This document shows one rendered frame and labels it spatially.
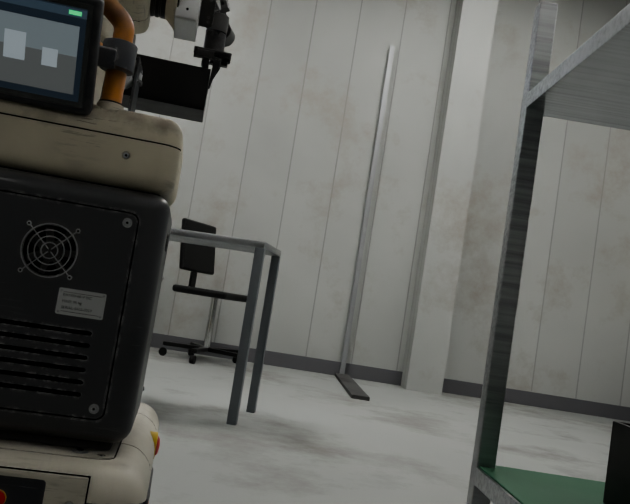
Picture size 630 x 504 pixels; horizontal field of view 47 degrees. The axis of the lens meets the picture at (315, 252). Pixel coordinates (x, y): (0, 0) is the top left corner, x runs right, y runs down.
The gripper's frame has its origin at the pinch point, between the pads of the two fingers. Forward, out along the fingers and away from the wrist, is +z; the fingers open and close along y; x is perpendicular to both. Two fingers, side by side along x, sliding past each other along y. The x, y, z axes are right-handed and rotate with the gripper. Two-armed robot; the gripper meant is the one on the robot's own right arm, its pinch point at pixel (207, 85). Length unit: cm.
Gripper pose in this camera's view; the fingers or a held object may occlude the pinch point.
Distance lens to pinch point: 204.7
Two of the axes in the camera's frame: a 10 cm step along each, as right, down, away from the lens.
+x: 1.8, -0.2, -9.8
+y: -9.7, -1.6, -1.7
